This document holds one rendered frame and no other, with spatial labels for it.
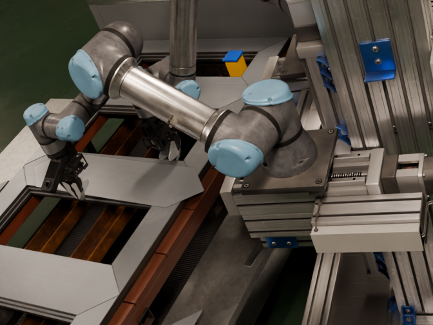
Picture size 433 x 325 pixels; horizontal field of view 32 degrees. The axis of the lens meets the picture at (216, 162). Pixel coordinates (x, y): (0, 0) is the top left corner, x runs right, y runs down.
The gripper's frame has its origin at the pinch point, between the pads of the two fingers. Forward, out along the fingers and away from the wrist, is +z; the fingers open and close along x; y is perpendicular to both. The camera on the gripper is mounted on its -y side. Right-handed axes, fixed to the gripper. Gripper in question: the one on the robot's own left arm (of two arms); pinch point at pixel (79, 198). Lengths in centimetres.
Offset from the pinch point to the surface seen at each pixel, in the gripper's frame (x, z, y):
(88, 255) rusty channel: -0.3, 17.6, -8.8
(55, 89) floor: 190, 85, 163
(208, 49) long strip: -5, 1, 84
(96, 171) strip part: 3.0, 0.8, 13.7
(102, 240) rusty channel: -6.0, 13.3, -5.2
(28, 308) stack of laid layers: -9.2, 2.4, -41.1
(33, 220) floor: 121, 86, 55
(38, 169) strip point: 28.6, 0.8, 11.5
